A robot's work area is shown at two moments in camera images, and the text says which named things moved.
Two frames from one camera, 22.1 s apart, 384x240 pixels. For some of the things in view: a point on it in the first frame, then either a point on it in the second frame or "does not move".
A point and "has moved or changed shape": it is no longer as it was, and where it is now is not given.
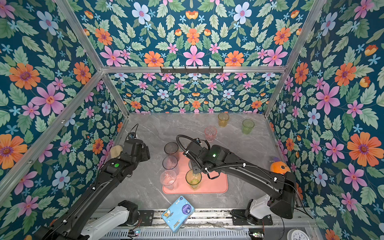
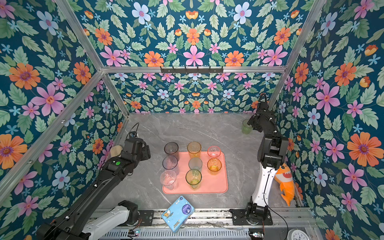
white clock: [296, 234] does not move
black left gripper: [145, 151] does not move
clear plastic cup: [168, 178] does not move
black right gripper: [193, 166] → [252, 121]
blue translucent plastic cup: [170, 162] does not move
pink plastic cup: [210, 132] has moved or changed shape
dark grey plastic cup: [171, 148] does not move
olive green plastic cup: [193, 179] does not move
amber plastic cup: [223, 118] has moved or changed shape
